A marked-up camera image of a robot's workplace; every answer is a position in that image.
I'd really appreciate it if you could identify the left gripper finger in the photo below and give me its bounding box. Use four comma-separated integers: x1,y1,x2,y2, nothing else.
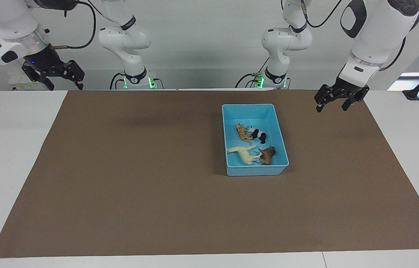
342,93,365,111
314,85,338,113

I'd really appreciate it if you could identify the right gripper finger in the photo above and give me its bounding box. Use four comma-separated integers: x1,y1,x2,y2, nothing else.
22,65,54,91
61,60,84,90

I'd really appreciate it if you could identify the black white panda toy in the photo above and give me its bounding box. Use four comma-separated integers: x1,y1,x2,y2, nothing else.
248,127,267,144

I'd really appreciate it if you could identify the brown lion toy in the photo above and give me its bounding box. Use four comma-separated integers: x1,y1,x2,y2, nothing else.
258,146,277,165

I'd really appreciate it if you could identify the orange striped tiger toy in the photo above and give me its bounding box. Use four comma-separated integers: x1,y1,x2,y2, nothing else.
235,123,254,146

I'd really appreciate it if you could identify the cream white horse toy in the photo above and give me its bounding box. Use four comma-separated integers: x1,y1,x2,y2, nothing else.
227,145,264,165

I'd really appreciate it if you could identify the light blue storage box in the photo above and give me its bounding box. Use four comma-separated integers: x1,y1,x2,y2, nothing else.
222,103,290,177

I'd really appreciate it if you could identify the brown table mat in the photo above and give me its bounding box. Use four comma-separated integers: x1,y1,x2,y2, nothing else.
0,89,419,258

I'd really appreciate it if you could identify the white box by wall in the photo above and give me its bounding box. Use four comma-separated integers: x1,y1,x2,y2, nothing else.
8,72,51,91

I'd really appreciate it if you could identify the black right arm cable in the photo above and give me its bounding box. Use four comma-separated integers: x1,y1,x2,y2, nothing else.
51,0,96,50

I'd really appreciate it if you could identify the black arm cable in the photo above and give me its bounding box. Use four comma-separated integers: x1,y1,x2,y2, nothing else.
300,0,407,71
51,0,96,50

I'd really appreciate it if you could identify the black right base cable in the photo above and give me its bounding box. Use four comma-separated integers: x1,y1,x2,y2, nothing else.
110,71,126,90

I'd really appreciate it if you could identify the black base cable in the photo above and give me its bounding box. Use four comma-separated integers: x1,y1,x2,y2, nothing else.
110,71,126,90
235,56,269,89

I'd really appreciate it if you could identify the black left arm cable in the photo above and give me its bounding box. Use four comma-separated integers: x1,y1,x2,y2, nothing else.
300,0,407,71

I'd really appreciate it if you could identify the black left base cable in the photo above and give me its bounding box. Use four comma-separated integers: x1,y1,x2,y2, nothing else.
235,56,269,89

